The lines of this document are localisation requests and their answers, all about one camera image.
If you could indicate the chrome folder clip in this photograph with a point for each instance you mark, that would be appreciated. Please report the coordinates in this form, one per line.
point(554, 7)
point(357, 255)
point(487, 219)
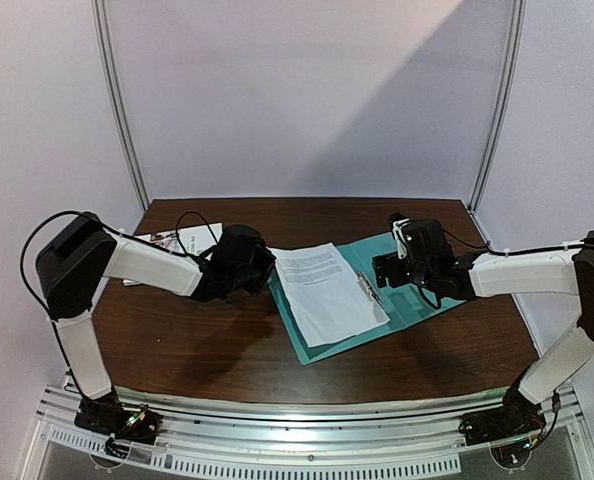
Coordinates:
point(368, 288)

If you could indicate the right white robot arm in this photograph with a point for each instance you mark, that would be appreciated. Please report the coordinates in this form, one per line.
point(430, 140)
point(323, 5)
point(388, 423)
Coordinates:
point(567, 269)

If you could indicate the right aluminium wall post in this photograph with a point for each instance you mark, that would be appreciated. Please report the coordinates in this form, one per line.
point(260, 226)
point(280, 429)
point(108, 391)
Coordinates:
point(502, 98)

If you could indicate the white printed paper sheet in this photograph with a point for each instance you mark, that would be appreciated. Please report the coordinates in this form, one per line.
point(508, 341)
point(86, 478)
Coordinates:
point(327, 298)

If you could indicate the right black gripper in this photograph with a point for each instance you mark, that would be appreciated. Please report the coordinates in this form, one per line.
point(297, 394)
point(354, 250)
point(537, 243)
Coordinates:
point(387, 270)

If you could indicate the left aluminium wall post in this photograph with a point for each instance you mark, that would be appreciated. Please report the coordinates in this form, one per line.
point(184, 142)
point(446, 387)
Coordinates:
point(118, 110)

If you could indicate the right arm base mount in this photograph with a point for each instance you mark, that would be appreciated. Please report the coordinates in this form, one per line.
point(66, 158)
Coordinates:
point(516, 416)

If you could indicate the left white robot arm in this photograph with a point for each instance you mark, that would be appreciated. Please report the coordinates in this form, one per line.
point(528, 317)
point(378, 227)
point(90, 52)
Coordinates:
point(71, 266)

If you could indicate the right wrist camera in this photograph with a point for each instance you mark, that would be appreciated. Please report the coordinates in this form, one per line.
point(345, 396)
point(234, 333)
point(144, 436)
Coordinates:
point(397, 223)

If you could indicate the teal file folder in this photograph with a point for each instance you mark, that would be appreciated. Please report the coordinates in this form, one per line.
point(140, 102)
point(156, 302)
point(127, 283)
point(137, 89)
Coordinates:
point(404, 306)

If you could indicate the aluminium mounting rail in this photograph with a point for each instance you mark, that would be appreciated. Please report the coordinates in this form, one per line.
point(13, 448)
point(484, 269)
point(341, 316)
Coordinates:
point(212, 439)

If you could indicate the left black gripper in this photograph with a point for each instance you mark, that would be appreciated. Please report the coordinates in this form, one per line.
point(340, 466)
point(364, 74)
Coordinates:
point(268, 261)

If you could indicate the colourful printed leaflet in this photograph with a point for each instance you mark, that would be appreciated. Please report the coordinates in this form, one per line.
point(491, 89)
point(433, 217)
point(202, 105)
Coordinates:
point(177, 240)

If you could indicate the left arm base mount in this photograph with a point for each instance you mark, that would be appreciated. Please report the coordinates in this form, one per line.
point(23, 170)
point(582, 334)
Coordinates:
point(122, 424)

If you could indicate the aluminium wall post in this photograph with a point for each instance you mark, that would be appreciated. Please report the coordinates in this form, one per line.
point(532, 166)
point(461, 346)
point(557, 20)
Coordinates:
point(502, 98)
point(118, 110)

